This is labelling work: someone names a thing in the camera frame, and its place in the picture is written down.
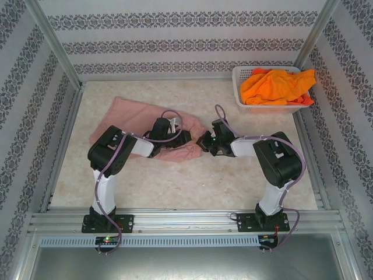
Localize pink shorts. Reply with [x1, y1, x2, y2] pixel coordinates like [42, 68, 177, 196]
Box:
[89, 96, 205, 163]

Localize light orange shorts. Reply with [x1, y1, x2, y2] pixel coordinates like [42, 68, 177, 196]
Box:
[239, 69, 317, 106]

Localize white plastic basket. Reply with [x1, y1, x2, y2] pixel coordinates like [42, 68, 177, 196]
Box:
[231, 65, 311, 114]

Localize grey metal sheet panel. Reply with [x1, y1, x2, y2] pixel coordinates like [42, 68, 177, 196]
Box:
[29, 233, 359, 280]

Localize aluminium table back rail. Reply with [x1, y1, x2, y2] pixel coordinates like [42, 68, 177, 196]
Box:
[80, 72, 234, 83]

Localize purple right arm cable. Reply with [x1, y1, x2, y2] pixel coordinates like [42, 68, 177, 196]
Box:
[214, 104, 307, 253]

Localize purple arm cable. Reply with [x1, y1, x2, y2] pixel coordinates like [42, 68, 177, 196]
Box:
[214, 104, 307, 253]
[94, 109, 184, 255]

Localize aluminium mounting rail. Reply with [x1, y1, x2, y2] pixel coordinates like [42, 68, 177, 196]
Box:
[29, 207, 343, 234]

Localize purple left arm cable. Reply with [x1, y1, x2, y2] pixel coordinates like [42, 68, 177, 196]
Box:
[94, 109, 184, 255]

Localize aluminium table side rail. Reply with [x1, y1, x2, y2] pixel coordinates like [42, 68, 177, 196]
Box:
[294, 110, 333, 211]
[39, 81, 87, 213]

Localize slotted grey cable duct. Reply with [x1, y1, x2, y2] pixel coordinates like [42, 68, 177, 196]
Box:
[39, 235, 260, 248]

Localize aluminium frame post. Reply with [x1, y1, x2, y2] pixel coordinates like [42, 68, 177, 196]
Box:
[23, 0, 84, 90]
[292, 0, 342, 75]

